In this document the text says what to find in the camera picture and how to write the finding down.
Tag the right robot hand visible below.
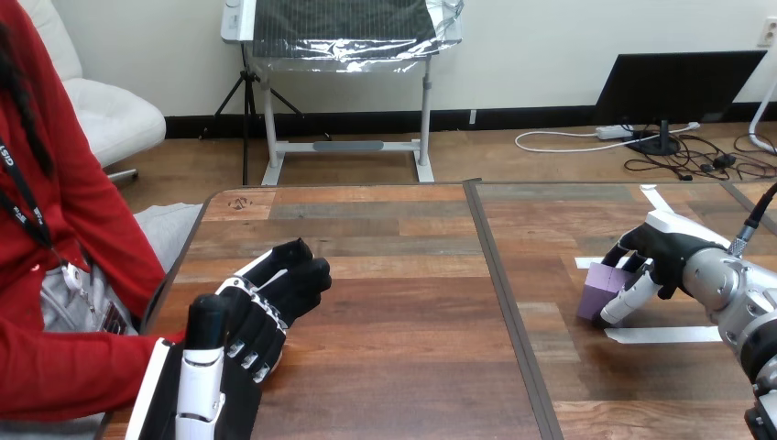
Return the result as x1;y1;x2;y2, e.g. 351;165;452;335
600;209;731;326

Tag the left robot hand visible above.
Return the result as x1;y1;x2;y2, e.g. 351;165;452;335
124;237;334;440

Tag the purple block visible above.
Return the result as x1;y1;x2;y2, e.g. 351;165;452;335
576;262;639;323

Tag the person's forearm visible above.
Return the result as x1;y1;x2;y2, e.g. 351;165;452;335
0;316;187;424

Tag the person's body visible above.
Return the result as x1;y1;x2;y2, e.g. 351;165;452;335
0;0;204;440

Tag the white power strip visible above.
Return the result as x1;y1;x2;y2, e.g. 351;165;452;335
595;124;636;141

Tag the white stand leg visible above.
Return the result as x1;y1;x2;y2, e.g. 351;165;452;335
748;77;777;157

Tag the dark screen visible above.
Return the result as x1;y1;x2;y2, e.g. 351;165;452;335
593;49;769;157

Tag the white desk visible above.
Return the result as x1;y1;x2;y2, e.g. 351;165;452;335
220;0;436;186

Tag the black tripod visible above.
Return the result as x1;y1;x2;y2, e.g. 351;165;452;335
202;43;333;186

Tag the white cushioned chair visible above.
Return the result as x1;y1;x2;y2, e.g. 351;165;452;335
17;0;168;183

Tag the foil sheet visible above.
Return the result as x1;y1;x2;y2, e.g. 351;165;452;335
246;0;466;74

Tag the tangle of cables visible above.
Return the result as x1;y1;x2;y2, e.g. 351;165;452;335
514;121;777;182

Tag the black cable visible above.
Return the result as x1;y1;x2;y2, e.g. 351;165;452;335
727;181;777;258

